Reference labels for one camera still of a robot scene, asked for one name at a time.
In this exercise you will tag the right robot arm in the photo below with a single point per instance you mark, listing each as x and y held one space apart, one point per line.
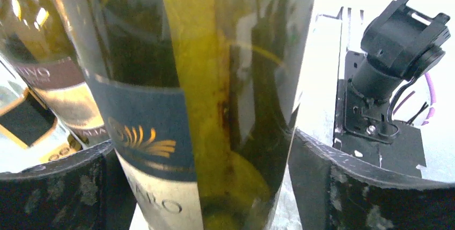
397 48

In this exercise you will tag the dark green wine bottle front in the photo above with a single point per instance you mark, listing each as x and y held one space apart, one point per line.
198 97

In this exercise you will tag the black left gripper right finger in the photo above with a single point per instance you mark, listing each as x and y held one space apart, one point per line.
334 190

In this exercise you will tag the dark wine bottle behind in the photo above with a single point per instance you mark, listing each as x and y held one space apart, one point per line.
34 42

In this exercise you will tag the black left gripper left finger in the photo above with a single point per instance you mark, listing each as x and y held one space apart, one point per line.
86 190

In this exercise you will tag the clear bottle with black cap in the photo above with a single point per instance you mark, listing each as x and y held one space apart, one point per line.
30 134

